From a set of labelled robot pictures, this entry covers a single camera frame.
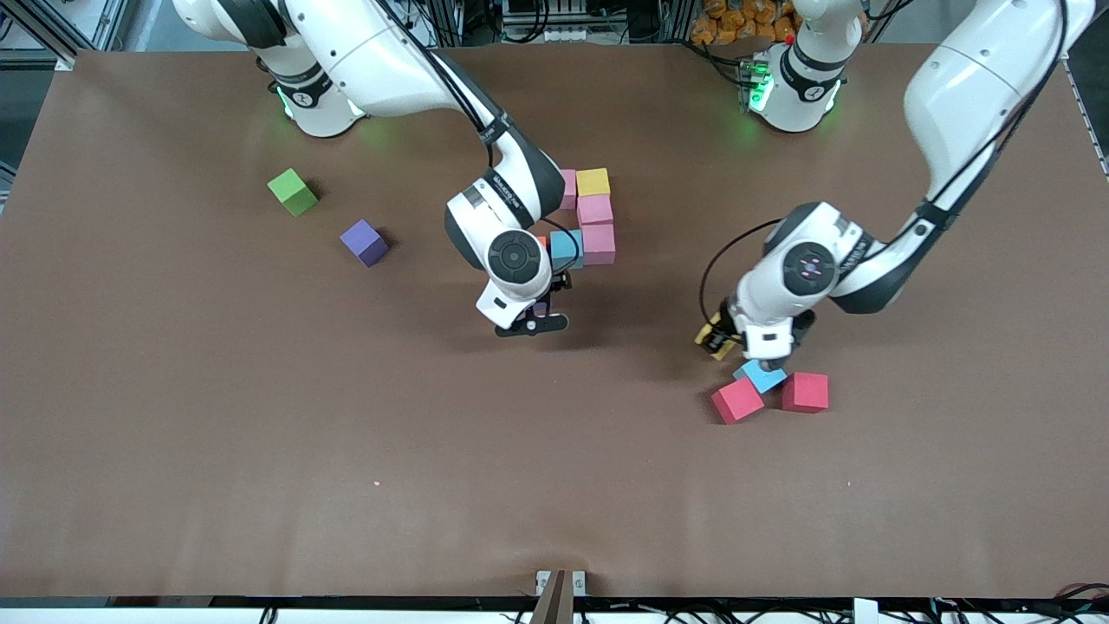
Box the teal foam cube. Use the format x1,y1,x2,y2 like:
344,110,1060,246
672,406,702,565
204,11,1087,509
549,229,585,271

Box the light blue foam cube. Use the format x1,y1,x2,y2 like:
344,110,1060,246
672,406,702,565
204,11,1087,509
733,359,789,395

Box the red foam cube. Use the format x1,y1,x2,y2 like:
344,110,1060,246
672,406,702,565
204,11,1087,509
781,372,830,413
710,376,767,426

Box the green foam cube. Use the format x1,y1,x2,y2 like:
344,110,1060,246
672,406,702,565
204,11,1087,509
267,168,320,217

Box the pile of orange packets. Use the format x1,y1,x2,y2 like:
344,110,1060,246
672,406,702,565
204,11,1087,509
690,0,802,46

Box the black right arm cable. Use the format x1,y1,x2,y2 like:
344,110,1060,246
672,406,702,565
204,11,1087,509
541,217,584,280

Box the metal bracket with brown post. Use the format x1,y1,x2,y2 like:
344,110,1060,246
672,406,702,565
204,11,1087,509
535,569,587,624

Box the aluminium table edge rail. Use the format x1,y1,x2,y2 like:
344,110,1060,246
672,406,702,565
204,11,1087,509
1062,59,1109,179

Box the aluminium frame profile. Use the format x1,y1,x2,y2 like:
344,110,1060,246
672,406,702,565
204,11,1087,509
0,0,131,72
1053,0,1109,62

